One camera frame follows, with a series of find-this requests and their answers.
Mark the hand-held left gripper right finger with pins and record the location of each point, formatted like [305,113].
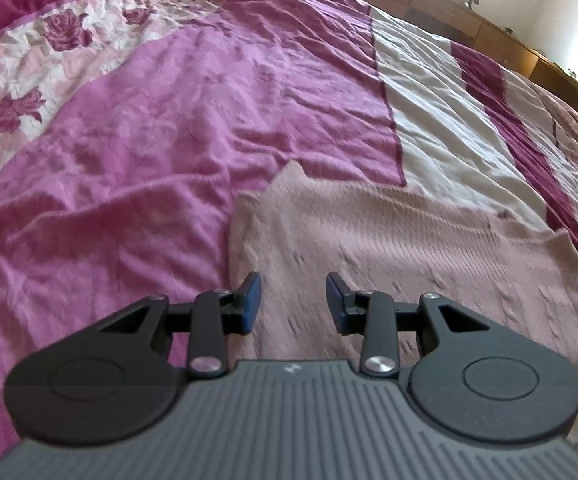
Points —
[336,305]

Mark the purple floral bedspread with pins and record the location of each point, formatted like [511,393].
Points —
[194,110]

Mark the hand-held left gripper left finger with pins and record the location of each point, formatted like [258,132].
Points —
[252,305]

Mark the pink knit sweater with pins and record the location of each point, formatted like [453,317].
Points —
[369,240]

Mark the pale pink knit cloth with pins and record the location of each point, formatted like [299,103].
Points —
[571,127]

